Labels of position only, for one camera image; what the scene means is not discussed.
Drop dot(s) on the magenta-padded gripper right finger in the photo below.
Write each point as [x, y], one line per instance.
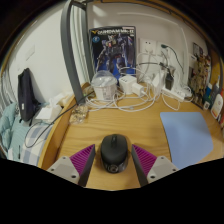
[156, 168]

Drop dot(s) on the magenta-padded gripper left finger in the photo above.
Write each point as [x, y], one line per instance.
[68, 168]

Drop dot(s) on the black computer mouse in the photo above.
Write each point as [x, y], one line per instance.
[114, 151]

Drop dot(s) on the blue mouse pad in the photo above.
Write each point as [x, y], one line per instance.
[186, 138]

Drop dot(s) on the small clear plastic bag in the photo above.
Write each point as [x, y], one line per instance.
[78, 115]

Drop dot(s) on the white tissue pack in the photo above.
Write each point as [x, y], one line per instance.
[48, 112]

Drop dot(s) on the teal and checkered bedding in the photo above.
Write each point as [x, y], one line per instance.
[18, 133]

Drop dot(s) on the white power strip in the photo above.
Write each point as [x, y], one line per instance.
[173, 94]

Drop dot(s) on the black backpack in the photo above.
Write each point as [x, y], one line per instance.
[27, 95]

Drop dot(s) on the white red-capped lotion bottle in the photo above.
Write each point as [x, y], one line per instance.
[217, 106]

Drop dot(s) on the black plug adapter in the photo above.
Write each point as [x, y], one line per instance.
[169, 81]

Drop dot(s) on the clear lidded plastic container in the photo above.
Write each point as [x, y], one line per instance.
[104, 86]

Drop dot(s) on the white cube charger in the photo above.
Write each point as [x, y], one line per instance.
[127, 84]

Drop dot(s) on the brown tree creature figurine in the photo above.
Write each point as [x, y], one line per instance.
[199, 78]

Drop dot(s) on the robot model kit box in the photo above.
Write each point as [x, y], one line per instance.
[113, 50]

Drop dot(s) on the grey metal frame post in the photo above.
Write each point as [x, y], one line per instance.
[68, 53]

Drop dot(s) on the white wall socket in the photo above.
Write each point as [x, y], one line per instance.
[147, 46]
[163, 50]

